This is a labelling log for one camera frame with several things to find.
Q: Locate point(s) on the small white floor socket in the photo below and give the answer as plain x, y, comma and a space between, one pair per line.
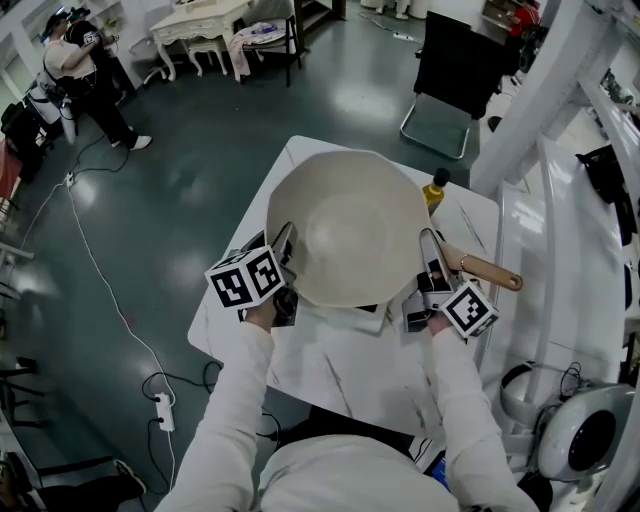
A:
70, 177

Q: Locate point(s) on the black folding chair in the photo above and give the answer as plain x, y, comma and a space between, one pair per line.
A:
75, 487

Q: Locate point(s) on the red cloth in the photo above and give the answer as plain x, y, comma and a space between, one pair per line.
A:
9, 170

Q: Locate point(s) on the person's white shirt torso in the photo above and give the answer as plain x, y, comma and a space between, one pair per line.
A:
350, 475

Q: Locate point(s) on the yellow oil bottle black cap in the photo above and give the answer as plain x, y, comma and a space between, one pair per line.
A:
434, 195

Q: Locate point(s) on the person's right forearm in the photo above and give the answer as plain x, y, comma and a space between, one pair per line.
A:
465, 400

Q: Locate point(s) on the white stool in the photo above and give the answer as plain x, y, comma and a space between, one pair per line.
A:
207, 52

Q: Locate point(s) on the black induction cooktop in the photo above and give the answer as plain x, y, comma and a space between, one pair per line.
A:
370, 321

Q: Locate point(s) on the white round robot head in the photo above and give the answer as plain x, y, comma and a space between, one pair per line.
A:
560, 435

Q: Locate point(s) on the white metal shelf frame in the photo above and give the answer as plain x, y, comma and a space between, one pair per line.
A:
550, 90

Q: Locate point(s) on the person's black trousers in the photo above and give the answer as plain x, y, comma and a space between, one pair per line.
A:
340, 422

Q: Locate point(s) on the slim white power strip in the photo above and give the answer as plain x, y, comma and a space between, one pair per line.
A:
407, 37

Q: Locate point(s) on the person's left forearm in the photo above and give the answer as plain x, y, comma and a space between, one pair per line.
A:
230, 400

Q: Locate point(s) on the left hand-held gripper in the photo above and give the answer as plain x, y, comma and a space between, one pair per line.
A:
245, 277

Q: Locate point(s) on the white dressing table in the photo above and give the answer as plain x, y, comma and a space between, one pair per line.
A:
200, 22

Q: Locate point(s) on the black office chair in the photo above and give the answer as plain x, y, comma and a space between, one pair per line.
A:
457, 65

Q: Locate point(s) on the black gear on shelf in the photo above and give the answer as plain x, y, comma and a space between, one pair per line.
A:
605, 175

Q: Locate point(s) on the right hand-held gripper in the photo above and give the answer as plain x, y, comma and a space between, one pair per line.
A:
470, 310

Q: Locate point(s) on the chair draped with clothes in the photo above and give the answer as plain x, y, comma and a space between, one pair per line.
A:
265, 40

